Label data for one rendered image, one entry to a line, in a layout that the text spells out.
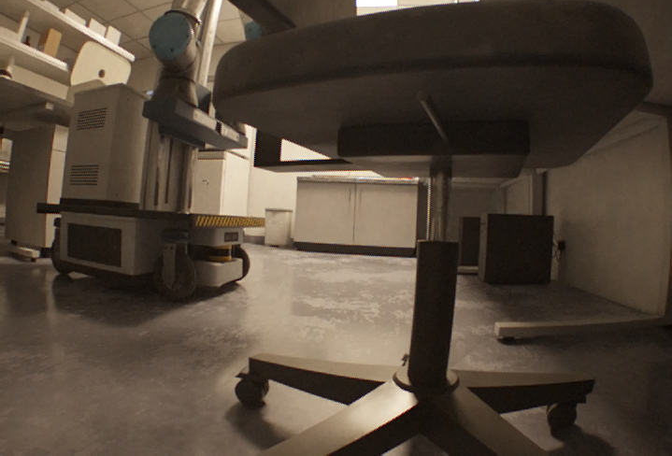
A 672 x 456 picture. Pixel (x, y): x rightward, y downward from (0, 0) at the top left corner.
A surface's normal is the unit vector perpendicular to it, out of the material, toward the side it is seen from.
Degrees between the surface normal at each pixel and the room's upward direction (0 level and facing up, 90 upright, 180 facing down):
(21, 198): 90
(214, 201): 90
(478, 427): 8
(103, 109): 90
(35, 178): 90
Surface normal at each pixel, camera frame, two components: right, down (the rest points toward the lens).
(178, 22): 0.22, 0.05
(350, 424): -0.07, -1.00
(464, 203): -0.18, -0.06
